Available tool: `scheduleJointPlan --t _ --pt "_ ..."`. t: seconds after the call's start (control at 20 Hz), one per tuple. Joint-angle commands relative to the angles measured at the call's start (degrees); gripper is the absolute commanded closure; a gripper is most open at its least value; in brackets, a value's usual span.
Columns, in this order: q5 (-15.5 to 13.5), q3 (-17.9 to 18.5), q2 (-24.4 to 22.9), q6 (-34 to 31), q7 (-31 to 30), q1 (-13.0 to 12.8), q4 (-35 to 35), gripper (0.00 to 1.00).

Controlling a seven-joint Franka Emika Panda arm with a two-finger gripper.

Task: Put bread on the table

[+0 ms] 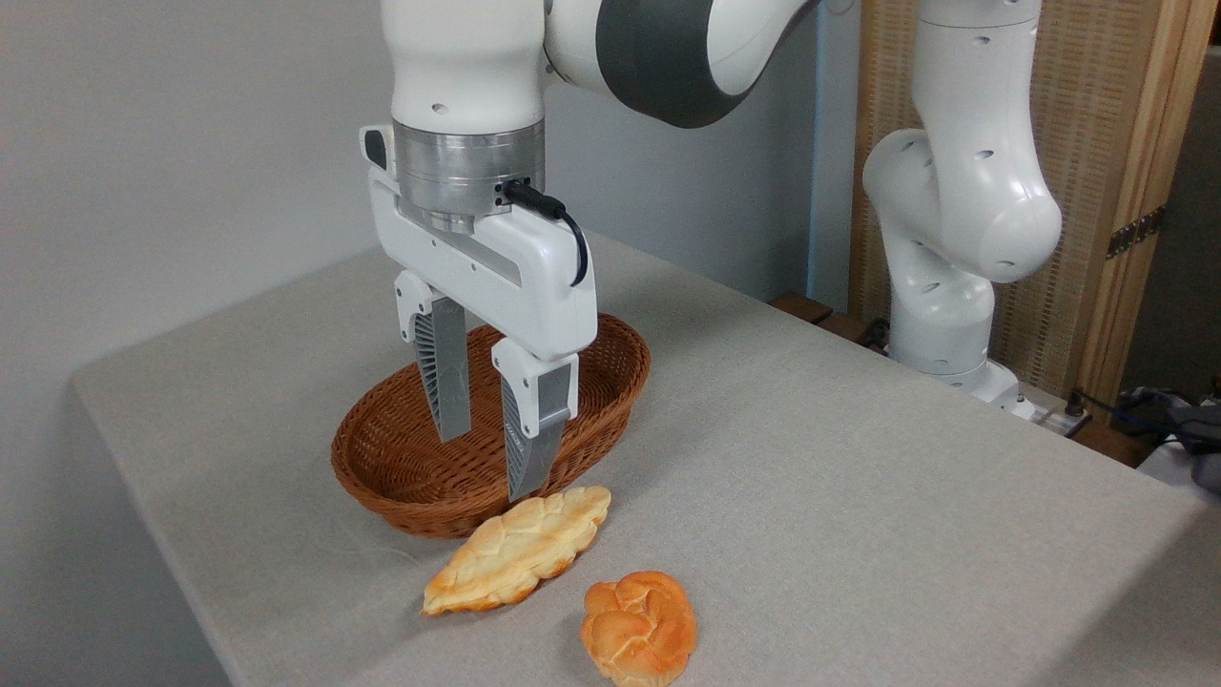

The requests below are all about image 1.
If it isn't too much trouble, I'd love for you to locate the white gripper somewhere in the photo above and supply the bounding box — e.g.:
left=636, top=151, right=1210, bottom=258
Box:
left=360, top=124, right=600, bottom=503

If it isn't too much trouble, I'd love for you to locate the long braided bread loaf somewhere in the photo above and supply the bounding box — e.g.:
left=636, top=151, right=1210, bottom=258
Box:
left=422, top=485, right=612, bottom=616

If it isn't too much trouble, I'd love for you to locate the round knotted bread roll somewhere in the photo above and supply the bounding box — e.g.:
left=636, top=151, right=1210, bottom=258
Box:
left=580, top=572, right=698, bottom=687

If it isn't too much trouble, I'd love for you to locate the brown oval wicker basket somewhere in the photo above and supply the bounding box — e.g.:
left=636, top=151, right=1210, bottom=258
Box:
left=331, top=313, right=652, bottom=541

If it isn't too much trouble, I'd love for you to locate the dark metal screen hinge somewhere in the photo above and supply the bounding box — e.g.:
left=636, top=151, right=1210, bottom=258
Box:
left=1107, top=205, right=1167, bottom=260

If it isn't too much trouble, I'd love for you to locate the dark grey device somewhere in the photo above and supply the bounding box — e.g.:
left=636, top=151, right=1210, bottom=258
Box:
left=1169, top=405, right=1221, bottom=494

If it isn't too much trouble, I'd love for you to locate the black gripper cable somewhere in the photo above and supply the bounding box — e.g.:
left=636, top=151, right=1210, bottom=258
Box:
left=498, top=178, right=590, bottom=288

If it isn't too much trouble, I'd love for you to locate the black cable bundle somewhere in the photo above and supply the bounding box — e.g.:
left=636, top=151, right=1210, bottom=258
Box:
left=1064, top=385, right=1189, bottom=442

